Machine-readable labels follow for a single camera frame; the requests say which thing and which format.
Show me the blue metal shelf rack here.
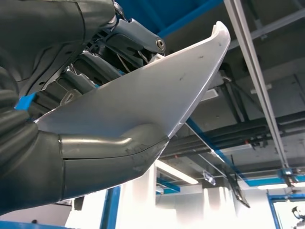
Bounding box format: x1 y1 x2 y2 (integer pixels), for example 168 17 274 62
0 0 241 229

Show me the ceiling light strip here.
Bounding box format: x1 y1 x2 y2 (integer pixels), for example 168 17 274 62
154 159 199 186

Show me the grey ceiling rail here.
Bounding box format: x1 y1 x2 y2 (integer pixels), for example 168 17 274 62
224 0 290 170

